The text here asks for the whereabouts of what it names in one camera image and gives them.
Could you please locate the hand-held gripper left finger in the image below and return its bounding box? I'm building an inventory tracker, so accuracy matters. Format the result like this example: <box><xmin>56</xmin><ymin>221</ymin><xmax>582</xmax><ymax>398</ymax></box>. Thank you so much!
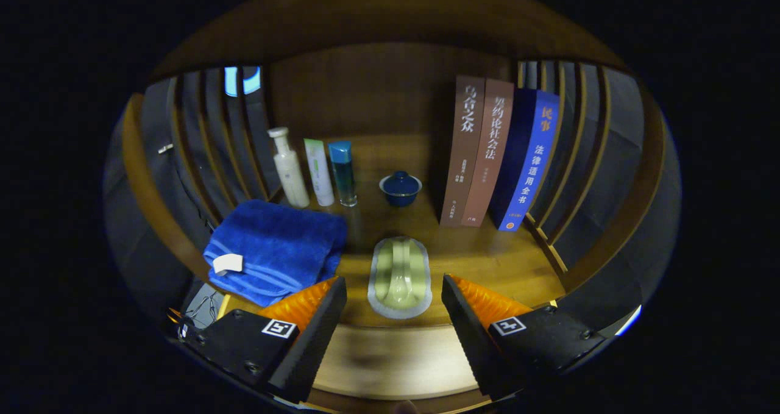
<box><xmin>183</xmin><ymin>277</ymin><xmax>347</xmax><ymax>404</ymax></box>

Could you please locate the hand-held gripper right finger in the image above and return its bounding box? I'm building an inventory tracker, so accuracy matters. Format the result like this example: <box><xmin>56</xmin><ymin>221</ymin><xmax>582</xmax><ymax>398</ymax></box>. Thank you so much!
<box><xmin>441</xmin><ymin>274</ymin><xmax>608</xmax><ymax>401</ymax></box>

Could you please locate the wooden drawer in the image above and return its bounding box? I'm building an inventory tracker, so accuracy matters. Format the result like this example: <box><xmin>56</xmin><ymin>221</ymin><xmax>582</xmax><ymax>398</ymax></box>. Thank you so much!
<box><xmin>308</xmin><ymin>324</ymin><xmax>491</xmax><ymax>414</ymax></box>

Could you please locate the green brush with white pad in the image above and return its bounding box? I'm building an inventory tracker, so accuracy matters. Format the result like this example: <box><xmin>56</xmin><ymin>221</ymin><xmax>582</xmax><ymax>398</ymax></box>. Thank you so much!
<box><xmin>367</xmin><ymin>237</ymin><xmax>433</xmax><ymax>319</ymax></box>

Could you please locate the wooden countertop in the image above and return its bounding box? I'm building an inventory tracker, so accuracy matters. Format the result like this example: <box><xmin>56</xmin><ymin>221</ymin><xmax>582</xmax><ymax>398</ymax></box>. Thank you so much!
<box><xmin>207</xmin><ymin>134</ymin><xmax>567</xmax><ymax>329</ymax></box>

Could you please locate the wooden cabinet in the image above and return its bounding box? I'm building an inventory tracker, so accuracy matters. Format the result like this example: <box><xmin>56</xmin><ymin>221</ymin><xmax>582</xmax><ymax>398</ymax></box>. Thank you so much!
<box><xmin>119</xmin><ymin>0</ymin><xmax>668</xmax><ymax>414</ymax></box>

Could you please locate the folded blue towel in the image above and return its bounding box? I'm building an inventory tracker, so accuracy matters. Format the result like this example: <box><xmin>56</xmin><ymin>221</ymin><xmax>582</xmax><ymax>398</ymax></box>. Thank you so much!
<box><xmin>203</xmin><ymin>199</ymin><xmax>348</xmax><ymax>308</ymax></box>

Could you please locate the white green tube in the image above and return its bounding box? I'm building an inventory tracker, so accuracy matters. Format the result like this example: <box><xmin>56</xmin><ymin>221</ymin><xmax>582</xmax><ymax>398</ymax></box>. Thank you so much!
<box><xmin>303</xmin><ymin>138</ymin><xmax>335</xmax><ymax>207</ymax></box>

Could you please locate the white pump bottle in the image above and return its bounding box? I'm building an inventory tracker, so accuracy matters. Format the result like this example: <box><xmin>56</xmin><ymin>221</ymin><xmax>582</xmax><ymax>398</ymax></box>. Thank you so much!
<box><xmin>268</xmin><ymin>127</ymin><xmax>310</xmax><ymax>209</ymax></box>

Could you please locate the teal bottle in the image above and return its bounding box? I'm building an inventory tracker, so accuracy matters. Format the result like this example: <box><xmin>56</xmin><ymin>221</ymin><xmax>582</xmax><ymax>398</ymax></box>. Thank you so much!
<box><xmin>328</xmin><ymin>141</ymin><xmax>358</xmax><ymax>207</ymax></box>

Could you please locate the dark blue lidded teacup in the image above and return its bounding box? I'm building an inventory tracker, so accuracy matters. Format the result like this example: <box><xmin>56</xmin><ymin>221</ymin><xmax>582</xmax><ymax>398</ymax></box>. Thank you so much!
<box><xmin>379</xmin><ymin>171</ymin><xmax>423</xmax><ymax>207</ymax></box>

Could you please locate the blue book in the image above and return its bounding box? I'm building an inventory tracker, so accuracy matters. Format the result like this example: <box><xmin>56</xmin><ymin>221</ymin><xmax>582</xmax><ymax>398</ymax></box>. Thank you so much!
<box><xmin>489</xmin><ymin>88</ymin><xmax>560</xmax><ymax>232</ymax></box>

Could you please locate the dark brown book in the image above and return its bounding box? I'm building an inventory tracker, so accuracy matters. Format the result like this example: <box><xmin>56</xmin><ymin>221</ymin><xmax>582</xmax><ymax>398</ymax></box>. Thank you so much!
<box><xmin>439</xmin><ymin>76</ymin><xmax>486</xmax><ymax>228</ymax></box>

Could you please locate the reddish brown book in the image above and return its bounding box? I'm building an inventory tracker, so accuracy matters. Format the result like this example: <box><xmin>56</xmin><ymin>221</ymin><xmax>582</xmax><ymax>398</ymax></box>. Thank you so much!
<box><xmin>461</xmin><ymin>79</ymin><xmax>514</xmax><ymax>227</ymax></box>

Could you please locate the thin cable bundle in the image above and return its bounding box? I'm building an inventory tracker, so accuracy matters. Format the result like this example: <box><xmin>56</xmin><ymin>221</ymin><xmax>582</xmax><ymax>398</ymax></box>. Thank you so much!
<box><xmin>183</xmin><ymin>283</ymin><xmax>225</xmax><ymax>329</ymax></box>

